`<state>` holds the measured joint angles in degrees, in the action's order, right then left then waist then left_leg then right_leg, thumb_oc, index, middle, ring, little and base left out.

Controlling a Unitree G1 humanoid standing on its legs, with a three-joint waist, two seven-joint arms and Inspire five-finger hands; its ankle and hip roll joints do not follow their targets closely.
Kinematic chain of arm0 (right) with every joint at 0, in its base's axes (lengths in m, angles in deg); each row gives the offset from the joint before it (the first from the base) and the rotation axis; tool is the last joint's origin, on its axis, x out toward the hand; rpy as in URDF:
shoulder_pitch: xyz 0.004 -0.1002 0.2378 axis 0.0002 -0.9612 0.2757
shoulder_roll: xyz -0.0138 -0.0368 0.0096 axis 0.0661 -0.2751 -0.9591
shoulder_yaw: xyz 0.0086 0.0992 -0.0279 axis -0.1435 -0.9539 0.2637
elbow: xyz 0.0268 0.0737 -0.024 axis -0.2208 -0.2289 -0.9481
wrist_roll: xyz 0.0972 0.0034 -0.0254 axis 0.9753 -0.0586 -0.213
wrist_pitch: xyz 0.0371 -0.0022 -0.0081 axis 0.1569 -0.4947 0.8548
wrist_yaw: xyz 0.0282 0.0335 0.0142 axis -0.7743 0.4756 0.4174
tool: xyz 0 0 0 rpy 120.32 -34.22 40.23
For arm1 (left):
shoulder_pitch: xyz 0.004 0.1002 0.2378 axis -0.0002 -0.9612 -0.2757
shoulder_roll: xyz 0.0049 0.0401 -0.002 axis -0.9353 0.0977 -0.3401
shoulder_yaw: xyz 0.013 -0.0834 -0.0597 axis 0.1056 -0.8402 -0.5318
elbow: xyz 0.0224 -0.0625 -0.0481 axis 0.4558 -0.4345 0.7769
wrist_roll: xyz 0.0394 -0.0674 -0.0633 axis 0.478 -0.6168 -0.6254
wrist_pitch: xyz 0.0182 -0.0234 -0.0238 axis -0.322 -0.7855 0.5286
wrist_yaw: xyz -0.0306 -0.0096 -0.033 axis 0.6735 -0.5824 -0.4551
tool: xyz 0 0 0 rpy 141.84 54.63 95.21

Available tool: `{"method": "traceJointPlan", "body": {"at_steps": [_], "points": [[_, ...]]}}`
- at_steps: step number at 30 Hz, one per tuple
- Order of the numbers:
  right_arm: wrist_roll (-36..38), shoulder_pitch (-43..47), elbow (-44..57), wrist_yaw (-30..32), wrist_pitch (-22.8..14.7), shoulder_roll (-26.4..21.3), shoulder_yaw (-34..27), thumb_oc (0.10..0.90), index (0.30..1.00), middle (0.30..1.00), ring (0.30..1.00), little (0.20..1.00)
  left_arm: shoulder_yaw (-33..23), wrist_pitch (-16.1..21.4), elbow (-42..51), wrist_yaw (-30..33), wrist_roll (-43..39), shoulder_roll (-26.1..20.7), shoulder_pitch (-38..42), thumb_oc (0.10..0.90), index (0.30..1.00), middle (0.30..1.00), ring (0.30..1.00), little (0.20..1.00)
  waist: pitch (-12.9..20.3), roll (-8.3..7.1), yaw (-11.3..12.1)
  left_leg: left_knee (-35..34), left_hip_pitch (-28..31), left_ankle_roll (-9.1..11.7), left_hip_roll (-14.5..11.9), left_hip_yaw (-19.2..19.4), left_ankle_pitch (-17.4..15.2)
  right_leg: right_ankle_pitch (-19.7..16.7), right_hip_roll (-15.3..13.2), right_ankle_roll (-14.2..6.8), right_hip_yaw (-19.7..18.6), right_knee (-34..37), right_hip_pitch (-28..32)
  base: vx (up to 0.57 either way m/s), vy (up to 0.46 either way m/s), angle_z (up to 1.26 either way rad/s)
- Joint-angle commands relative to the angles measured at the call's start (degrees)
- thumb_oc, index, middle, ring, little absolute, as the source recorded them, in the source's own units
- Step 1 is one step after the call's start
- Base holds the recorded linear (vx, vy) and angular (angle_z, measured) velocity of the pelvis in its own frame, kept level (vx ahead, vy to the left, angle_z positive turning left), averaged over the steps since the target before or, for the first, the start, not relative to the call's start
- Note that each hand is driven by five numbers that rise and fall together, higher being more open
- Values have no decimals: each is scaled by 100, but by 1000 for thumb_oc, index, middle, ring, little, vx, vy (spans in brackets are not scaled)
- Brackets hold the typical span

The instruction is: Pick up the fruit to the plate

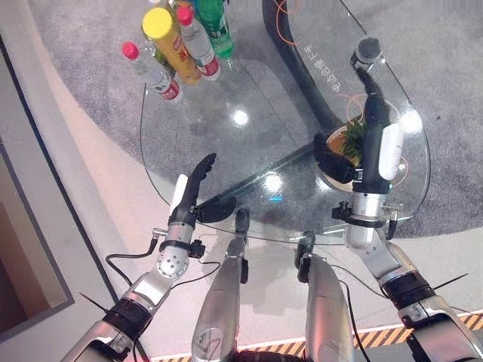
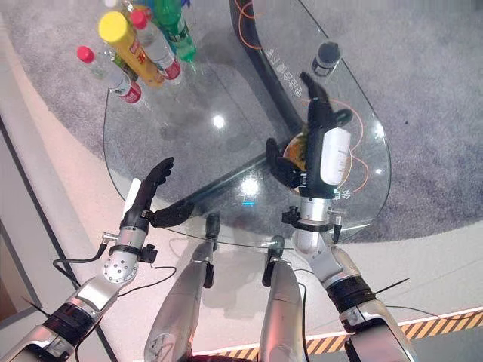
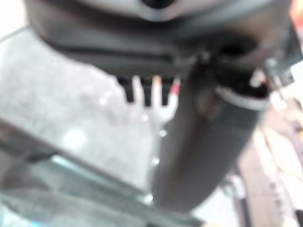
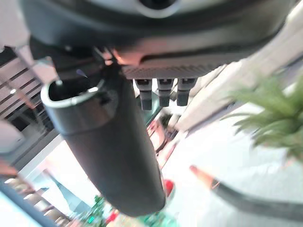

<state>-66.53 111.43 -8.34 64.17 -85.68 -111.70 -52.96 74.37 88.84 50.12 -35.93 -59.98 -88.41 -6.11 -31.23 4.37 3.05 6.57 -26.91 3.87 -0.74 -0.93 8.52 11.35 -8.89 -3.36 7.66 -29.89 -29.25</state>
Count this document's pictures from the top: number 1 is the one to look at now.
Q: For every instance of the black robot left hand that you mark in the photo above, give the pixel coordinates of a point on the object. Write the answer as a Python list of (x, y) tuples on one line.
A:
[(188, 196)]

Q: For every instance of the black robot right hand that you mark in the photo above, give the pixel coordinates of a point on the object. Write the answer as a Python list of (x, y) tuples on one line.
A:
[(373, 151)]

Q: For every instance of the toy pineapple fruit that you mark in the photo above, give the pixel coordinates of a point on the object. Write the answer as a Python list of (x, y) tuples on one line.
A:
[(352, 142)]

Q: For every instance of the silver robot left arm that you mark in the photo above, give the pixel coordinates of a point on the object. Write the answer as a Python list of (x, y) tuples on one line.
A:
[(145, 286)]

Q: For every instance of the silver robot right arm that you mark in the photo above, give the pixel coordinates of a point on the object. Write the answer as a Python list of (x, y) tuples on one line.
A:
[(407, 279)]

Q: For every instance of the black cylindrical microphone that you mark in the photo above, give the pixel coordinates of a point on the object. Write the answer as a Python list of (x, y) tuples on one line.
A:
[(368, 51)]

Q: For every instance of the silver robot left leg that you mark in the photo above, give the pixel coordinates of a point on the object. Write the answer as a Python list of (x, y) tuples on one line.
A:
[(222, 294)]

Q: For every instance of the silver robot leg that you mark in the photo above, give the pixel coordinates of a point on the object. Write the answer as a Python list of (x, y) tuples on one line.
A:
[(326, 301), (222, 294)]

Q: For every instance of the black curved table base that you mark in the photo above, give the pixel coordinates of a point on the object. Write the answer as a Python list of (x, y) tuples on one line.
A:
[(298, 64)]

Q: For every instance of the short red-cap water bottle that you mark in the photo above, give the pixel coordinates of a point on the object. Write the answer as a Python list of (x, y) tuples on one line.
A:
[(152, 71)]

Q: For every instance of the yellow-cap orange drink bottle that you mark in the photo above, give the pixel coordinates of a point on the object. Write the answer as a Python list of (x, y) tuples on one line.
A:
[(175, 49)]

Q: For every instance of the tall red-cap water bottle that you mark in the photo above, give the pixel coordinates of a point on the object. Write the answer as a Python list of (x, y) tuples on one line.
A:
[(198, 43)]

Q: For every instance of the silver robot right leg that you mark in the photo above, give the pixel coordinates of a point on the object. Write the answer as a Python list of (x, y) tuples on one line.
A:
[(326, 301)]

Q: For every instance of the green plastic soda bottle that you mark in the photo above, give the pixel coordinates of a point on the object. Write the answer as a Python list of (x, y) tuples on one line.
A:
[(215, 26)]

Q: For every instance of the yellow black hazard tape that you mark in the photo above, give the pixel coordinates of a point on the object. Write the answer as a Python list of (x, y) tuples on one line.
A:
[(381, 335)]

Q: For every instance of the grey framed wall panel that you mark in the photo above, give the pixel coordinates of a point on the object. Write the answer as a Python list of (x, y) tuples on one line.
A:
[(34, 211)]

